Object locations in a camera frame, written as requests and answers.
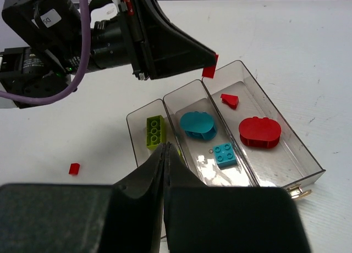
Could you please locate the clear three-compartment organizer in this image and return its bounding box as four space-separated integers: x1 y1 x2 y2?
126 60 324 203

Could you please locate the green lego brick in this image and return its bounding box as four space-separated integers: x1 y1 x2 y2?
146 115 167 151

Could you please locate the red small lego plate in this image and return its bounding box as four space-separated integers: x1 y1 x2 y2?
68 163 80 176

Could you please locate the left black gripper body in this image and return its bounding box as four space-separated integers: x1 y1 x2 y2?
1 0 133 108

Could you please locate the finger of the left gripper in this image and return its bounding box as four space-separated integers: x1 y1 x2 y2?
129 0 216 80

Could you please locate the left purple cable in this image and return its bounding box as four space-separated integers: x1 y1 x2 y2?
0 0 93 105

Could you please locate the red curved lego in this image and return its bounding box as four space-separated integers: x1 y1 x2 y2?
221 93 239 110
202 54 219 79

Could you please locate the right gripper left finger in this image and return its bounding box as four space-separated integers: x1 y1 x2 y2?
1 144 167 252

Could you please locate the blue lego brick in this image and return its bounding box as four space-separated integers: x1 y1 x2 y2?
213 142 237 169

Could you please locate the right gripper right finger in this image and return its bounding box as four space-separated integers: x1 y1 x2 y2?
164 144 311 252

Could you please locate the red rounded lego brick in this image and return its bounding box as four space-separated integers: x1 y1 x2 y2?
239 117 282 149

